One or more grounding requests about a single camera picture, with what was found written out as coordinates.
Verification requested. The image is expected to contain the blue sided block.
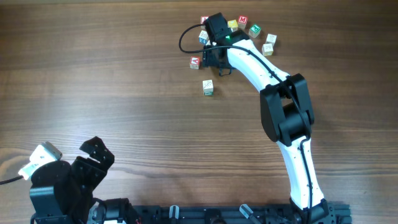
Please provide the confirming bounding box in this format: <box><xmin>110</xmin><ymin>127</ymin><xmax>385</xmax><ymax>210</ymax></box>
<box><xmin>198</xmin><ymin>30</ymin><xmax>209</xmax><ymax>45</ymax></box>

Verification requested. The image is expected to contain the white block blue side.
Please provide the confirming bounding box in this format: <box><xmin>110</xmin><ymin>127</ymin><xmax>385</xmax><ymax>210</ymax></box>
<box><xmin>203</xmin><ymin>80</ymin><xmax>214</xmax><ymax>94</ymax></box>

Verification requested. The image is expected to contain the yellow top block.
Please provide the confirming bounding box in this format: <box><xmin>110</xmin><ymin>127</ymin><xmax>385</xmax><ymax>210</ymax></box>
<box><xmin>228</xmin><ymin>20</ymin><xmax>239</xmax><ymax>32</ymax></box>

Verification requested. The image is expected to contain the yellow sided block right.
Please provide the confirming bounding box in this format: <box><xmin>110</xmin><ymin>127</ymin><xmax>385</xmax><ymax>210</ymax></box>
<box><xmin>262</xmin><ymin>43</ymin><xmax>274</xmax><ymax>57</ymax></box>

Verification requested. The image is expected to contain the red A block top-left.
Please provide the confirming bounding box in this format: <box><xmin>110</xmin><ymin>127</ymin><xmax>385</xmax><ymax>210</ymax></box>
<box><xmin>200</xmin><ymin>16</ymin><xmax>208</xmax><ymax>24</ymax></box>

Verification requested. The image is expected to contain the left camera cable black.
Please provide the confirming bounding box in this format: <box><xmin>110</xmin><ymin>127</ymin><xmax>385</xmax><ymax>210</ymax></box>
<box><xmin>0</xmin><ymin>175</ymin><xmax>24</xmax><ymax>185</ymax></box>

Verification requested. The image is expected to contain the red A block lower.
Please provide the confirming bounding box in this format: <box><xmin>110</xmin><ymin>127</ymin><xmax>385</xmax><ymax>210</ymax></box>
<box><xmin>189</xmin><ymin>56</ymin><xmax>201</xmax><ymax>70</ymax></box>

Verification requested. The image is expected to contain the red M block right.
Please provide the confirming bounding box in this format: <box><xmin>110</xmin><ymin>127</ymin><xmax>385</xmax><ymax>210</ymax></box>
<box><xmin>237</xmin><ymin>15</ymin><xmax>248</xmax><ymax>29</ymax></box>

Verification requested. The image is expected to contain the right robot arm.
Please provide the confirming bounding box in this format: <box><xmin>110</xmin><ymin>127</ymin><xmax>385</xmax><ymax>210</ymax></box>
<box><xmin>202</xmin><ymin>13</ymin><xmax>328</xmax><ymax>223</ymax></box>

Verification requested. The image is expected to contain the right camera cable black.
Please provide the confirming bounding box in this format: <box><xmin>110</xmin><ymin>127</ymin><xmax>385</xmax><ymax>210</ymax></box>
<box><xmin>178</xmin><ymin>24</ymin><xmax>314</xmax><ymax>218</ymax></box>

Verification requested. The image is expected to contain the camera cable black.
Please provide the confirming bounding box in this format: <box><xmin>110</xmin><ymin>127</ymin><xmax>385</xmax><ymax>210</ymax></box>
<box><xmin>0</xmin><ymin>175</ymin><xmax>24</xmax><ymax>185</ymax></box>
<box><xmin>178</xmin><ymin>24</ymin><xmax>314</xmax><ymax>218</ymax></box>

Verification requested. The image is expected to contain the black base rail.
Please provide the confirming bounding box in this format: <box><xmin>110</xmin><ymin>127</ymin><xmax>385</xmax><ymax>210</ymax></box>
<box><xmin>93</xmin><ymin>203</ymin><xmax>354</xmax><ymax>224</ymax></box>

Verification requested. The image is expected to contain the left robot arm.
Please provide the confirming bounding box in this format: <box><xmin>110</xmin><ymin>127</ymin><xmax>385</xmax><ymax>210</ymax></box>
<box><xmin>29</xmin><ymin>136</ymin><xmax>142</xmax><ymax>224</ymax></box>

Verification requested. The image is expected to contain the green letter block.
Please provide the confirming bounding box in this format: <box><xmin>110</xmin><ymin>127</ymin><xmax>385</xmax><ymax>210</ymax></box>
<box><xmin>249</xmin><ymin>24</ymin><xmax>261</xmax><ymax>38</ymax></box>

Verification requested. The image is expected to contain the plain block far right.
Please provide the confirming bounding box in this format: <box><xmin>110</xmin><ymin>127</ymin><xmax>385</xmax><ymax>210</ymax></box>
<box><xmin>266</xmin><ymin>34</ymin><xmax>277</xmax><ymax>46</ymax></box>

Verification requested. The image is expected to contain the green sided white block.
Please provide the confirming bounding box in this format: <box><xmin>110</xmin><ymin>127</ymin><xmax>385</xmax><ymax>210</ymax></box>
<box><xmin>203</xmin><ymin>91</ymin><xmax>213</xmax><ymax>96</ymax></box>

